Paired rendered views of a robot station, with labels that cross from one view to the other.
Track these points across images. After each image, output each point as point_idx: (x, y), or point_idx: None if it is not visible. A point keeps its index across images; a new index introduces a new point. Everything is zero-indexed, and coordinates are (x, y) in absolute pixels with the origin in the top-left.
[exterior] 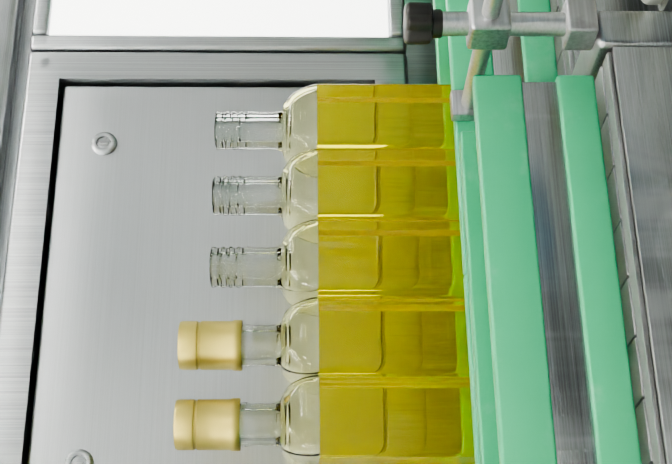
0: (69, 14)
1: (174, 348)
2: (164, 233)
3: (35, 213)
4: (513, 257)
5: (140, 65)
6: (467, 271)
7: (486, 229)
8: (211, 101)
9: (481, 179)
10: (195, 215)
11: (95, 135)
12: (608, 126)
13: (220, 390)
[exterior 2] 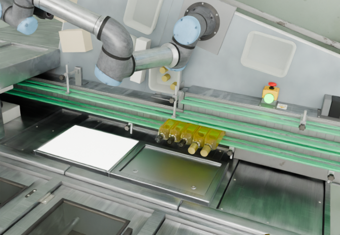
0: (105, 167)
1: (178, 173)
2: (157, 169)
3: (144, 179)
4: (207, 105)
5: (123, 162)
6: (199, 121)
7: (202, 106)
8: (135, 159)
9: (195, 104)
10: (156, 166)
11: (133, 170)
12: (193, 97)
13: (188, 171)
